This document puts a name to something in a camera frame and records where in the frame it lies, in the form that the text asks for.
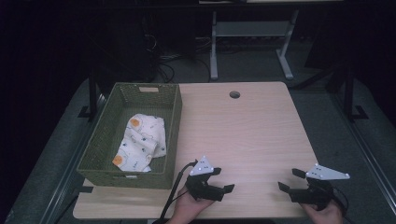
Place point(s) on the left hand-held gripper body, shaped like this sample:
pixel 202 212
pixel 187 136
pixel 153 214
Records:
pixel 202 188

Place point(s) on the black metal stand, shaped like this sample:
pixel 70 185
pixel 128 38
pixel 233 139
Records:
pixel 350 93
pixel 92 93

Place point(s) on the white printed cloth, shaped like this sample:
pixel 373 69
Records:
pixel 141 144

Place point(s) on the green woven basket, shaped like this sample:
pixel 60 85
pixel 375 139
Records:
pixel 102 149

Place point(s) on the person's right hand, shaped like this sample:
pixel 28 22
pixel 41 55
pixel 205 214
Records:
pixel 327 216

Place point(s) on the white metal frame desk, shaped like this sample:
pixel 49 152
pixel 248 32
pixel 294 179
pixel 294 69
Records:
pixel 252 28

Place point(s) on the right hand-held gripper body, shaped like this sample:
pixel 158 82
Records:
pixel 314 194

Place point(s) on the person's left hand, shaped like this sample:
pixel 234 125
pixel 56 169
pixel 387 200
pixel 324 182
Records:
pixel 186 210

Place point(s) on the grey metal rail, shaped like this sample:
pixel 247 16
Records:
pixel 67 183
pixel 367 152

